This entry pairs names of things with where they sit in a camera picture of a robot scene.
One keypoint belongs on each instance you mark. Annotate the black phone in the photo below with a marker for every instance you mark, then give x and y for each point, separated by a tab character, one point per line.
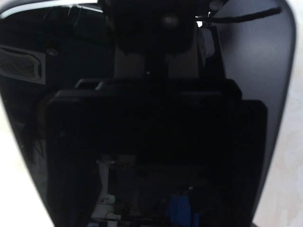
146	113

